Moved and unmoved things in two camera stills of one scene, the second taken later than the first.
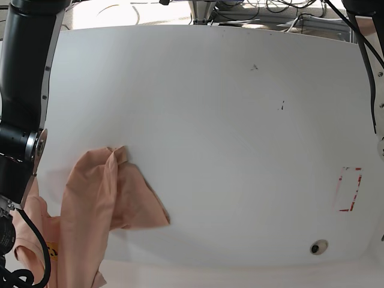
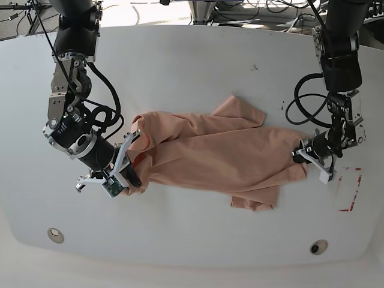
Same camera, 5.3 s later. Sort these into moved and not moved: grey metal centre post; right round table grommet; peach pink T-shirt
Moved: peach pink T-shirt
Not moved: right round table grommet; grey metal centre post
